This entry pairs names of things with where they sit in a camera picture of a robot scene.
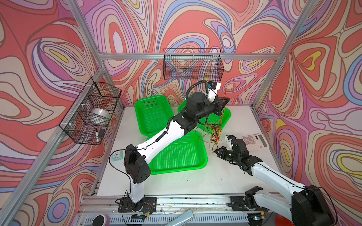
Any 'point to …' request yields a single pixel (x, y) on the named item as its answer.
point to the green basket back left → (153, 113)
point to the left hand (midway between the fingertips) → (231, 98)
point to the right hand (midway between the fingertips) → (215, 153)
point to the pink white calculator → (256, 142)
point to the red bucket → (281, 221)
